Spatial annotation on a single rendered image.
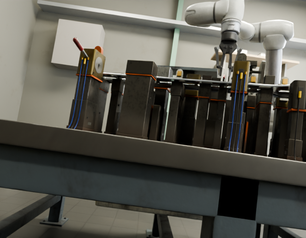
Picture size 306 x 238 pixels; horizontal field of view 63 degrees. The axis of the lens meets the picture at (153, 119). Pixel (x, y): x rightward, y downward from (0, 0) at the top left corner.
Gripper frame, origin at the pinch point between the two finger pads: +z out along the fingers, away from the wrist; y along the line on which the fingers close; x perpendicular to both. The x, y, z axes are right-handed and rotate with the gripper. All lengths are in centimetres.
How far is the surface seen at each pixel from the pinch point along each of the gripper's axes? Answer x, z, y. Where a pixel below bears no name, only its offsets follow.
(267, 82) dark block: 18.0, -3.5, 21.3
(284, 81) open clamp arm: 14.3, -3.3, 28.9
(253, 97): 10.4, 6.9, 14.9
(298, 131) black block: -19.6, 24.1, 27.7
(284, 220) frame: -68, 45, 13
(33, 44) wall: 220, -96, -316
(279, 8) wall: 332, -223, 77
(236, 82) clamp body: -22.4, 8.6, 4.6
